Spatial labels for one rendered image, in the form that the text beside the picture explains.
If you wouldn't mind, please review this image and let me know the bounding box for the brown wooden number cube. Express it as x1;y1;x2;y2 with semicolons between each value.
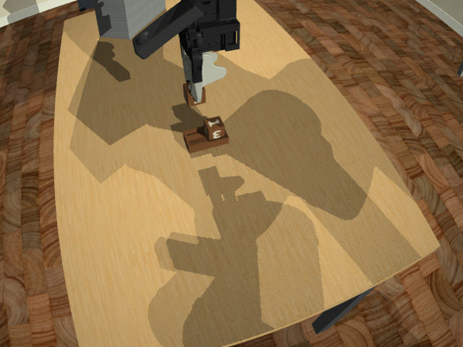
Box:
203;116;225;141
183;82;206;107

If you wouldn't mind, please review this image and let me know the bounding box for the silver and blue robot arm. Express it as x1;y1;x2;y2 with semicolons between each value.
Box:
132;1;204;59

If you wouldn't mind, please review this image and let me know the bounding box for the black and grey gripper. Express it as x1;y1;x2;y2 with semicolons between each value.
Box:
179;0;240;103

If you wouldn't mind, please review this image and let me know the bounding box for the brown wooden tray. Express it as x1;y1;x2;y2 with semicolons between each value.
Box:
183;126;229;153

